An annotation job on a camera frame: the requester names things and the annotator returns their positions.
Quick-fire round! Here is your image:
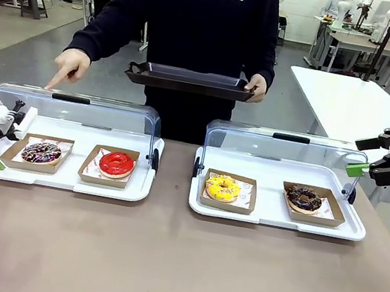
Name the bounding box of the chocolate donut in box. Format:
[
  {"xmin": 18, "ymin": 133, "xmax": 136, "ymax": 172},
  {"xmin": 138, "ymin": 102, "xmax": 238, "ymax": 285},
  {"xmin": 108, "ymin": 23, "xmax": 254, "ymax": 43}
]
[{"xmin": 276, "ymin": 180, "xmax": 351, "ymax": 230}]

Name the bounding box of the red glazed donut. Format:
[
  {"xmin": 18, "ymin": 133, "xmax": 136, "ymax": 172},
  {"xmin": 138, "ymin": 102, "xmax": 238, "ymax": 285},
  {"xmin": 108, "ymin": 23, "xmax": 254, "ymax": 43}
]
[{"xmin": 96, "ymin": 148, "xmax": 138, "ymax": 183}]

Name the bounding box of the person's right hand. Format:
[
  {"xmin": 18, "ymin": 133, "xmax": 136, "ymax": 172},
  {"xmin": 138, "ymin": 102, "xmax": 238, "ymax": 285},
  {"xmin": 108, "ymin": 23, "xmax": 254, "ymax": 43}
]
[{"xmin": 45, "ymin": 45, "xmax": 94, "ymax": 98}]

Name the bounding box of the yellow sprinkle donut in box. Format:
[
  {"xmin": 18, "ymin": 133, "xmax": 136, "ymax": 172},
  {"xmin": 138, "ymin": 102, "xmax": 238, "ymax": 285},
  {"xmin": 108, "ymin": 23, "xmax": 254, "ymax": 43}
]
[{"xmin": 197, "ymin": 167, "xmax": 261, "ymax": 217}]

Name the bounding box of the long grey background table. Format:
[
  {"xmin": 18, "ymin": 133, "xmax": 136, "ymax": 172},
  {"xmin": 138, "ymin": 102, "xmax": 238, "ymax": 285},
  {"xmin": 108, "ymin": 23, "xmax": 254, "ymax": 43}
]
[{"xmin": 319, "ymin": 29, "xmax": 390, "ymax": 89}]

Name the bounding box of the background person in light top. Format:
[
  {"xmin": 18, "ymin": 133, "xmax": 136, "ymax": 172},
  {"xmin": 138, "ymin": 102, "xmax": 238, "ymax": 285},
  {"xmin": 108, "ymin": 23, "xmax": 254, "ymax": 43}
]
[{"xmin": 319, "ymin": 0, "xmax": 354, "ymax": 23}]

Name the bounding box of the black camera stand pole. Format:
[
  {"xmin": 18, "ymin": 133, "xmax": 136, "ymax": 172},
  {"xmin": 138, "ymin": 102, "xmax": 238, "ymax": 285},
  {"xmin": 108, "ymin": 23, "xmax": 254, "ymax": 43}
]
[{"xmin": 360, "ymin": 0, "xmax": 390, "ymax": 87}]

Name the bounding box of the person torso in navy sweatshirt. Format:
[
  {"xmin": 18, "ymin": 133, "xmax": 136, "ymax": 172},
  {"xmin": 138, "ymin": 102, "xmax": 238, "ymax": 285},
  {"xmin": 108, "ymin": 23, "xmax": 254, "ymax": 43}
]
[{"xmin": 81, "ymin": 0, "xmax": 288, "ymax": 156}]

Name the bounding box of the chocolate donut with coloured sprinkles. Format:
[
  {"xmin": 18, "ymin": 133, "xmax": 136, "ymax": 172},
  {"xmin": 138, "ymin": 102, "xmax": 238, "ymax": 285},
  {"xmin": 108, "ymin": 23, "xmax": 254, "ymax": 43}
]
[{"xmin": 19, "ymin": 138, "xmax": 64, "ymax": 169}]

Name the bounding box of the dark chocolate glazed donut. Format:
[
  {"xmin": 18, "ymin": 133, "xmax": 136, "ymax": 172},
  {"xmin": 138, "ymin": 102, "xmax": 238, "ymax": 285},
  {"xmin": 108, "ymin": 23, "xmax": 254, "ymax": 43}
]
[{"xmin": 283, "ymin": 182, "xmax": 326, "ymax": 217}]

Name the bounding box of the black serving tray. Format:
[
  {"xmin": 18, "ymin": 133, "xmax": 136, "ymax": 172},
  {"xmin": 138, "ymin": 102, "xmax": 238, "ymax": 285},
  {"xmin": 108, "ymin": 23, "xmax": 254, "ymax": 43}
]
[{"xmin": 123, "ymin": 57, "xmax": 258, "ymax": 106}]

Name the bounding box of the person's left forearm navy sleeve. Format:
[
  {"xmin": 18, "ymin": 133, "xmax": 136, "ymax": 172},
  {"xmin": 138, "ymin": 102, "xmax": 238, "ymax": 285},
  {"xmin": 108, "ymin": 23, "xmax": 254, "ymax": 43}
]
[{"xmin": 240, "ymin": 19, "xmax": 284, "ymax": 88}]

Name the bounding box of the grey plastic stool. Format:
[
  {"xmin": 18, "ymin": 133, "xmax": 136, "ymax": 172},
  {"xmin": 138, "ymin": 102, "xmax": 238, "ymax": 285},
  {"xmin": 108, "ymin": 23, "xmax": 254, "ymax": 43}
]
[{"xmin": 16, "ymin": 0, "xmax": 52, "ymax": 22}]

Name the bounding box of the person's right forearm navy sleeve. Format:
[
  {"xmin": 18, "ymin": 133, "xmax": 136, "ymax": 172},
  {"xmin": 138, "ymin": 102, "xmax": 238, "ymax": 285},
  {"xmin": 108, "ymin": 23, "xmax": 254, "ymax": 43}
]
[{"xmin": 65, "ymin": 0, "xmax": 138, "ymax": 69}]

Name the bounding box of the cardboard donut box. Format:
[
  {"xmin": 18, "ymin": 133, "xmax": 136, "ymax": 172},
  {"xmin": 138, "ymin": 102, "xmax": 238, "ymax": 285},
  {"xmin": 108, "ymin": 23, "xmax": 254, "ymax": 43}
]
[
  {"xmin": 0, "ymin": 128, "xmax": 76, "ymax": 179},
  {"xmin": 75, "ymin": 141, "xmax": 141, "ymax": 192}
]

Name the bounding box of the yellow donut with sprinkles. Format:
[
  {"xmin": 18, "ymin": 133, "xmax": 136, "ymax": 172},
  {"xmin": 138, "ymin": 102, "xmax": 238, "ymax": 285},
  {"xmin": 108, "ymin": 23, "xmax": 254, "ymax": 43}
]
[{"xmin": 202, "ymin": 171, "xmax": 244, "ymax": 205}]

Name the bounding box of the white display case base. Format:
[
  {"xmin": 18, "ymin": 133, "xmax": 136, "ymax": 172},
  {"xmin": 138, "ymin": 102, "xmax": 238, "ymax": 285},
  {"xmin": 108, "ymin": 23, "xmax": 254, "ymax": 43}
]
[
  {"xmin": 185, "ymin": 143, "xmax": 377, "ymax": 245},
  {"xmin": 0, "ymin": 107, "xmax": 167, "ymax": 208}
]

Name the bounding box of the clear display case lid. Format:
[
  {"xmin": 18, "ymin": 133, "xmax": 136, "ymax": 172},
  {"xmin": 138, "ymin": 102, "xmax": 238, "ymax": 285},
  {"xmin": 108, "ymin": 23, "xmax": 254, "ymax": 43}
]
[
  {"xmin": 0, "ymin": 79, "xmax": 170, "ymax": 179},
  {"xmin": 191, "ymin": 115, "xmax": 372, "ymax": 207}
]

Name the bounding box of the person's left hand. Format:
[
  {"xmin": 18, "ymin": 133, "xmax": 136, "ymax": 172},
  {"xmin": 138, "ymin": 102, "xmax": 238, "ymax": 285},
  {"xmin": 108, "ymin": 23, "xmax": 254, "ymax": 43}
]
[{"xmin": 243, "ymin": 72, "xmax": 271, "ymax": 107}]

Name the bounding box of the white desk with metal legs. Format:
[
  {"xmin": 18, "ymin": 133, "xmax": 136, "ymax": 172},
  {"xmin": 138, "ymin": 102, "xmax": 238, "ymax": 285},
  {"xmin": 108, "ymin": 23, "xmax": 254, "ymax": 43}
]
[{"xmin": 278, "ymin": 64, "xmax": 390, "ymax": 151}]

